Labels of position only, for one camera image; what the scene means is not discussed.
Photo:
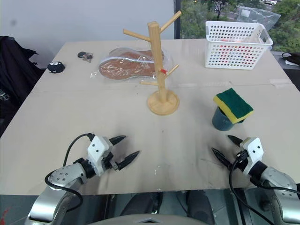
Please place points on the crumpled clear plastic bag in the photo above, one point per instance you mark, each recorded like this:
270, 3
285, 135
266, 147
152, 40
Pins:
257, 16

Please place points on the black jacket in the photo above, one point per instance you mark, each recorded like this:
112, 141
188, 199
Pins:
14, 77

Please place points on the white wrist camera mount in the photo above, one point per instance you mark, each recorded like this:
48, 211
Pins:
254, 150
96, 147

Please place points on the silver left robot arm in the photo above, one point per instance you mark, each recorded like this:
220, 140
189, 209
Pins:
66, 174

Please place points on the wooden mug tree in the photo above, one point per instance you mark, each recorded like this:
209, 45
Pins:
160, 79

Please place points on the colourful small items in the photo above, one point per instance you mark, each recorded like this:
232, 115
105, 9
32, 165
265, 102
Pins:
230, 55

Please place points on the grey robot torso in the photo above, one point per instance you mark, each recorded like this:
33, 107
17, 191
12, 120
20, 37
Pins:
147, 220

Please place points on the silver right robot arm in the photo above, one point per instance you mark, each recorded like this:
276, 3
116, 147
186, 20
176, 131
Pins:
277, 179

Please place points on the small black plush toy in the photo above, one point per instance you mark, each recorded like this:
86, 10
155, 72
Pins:
56, 67

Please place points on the black window frame post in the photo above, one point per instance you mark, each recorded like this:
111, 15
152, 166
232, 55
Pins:
177, 21

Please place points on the white perforated plastic basket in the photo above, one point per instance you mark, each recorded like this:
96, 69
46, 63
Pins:
234, 30

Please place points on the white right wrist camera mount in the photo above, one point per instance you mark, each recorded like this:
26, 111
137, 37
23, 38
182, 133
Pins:
254, 150

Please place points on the dark blue mug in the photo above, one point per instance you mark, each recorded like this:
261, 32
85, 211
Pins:
221, 122

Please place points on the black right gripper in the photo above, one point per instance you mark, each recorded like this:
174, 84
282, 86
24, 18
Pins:
241, 160

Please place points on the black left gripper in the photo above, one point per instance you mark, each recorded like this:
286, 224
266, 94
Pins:
110, 162

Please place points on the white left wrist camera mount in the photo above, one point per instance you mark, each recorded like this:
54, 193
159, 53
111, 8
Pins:
96, 147

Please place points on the brown shoe insole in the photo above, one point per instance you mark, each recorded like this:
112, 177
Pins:
124, 69
134, 55

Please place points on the green and yellow sponge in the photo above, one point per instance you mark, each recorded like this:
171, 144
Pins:
235, 104

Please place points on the clear plastic insole bag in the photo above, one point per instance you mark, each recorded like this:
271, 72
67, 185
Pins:
103, 76

